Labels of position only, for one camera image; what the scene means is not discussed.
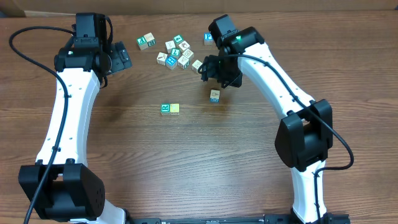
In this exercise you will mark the white block blue side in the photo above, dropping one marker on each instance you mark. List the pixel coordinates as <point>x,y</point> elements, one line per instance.
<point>215,96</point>

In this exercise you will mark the white hammer picture block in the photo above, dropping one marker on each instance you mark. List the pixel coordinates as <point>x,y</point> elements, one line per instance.
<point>161,58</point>

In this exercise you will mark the white acorn picture block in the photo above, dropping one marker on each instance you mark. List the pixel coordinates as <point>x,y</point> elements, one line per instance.
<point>184,45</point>

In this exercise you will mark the white block with 2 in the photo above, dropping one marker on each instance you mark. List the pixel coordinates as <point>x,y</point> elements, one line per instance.
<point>150,39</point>

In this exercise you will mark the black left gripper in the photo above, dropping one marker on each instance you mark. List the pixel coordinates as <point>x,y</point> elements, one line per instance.
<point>119,56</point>

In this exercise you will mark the blue P wooden block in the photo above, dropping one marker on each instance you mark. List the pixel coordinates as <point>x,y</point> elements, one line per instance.
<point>207,39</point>

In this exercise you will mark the green L wooden block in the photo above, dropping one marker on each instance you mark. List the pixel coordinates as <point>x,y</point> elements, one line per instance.
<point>175,53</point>

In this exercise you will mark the white pineapple wooden block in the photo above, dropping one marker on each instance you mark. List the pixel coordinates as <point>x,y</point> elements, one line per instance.
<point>196,65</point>

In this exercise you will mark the green letter wooden block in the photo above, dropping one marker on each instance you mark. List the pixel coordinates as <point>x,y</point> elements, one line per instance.
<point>142,43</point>

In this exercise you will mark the yellow G wooden block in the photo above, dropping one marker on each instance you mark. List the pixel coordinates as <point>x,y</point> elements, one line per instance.
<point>174,109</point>

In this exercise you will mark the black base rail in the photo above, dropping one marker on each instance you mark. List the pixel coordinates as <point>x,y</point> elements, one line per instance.
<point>265,219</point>

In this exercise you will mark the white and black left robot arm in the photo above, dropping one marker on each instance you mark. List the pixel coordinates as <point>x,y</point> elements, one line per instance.
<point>60,185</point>

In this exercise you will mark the white pretzel picture block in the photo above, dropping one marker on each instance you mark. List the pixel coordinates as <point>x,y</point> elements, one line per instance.
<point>188,54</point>

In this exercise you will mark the green top wooden block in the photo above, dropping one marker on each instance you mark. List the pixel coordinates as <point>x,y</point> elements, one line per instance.
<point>178,39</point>

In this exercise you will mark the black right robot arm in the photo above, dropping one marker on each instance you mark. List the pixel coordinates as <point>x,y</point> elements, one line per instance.
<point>304,135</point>

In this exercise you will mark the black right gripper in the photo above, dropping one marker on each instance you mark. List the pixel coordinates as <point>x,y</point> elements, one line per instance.
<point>211,73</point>

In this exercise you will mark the green R wooden block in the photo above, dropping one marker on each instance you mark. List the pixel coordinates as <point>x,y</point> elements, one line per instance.
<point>165,109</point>

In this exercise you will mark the blue H wooden block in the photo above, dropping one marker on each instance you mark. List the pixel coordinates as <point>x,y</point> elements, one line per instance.
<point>171,62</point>

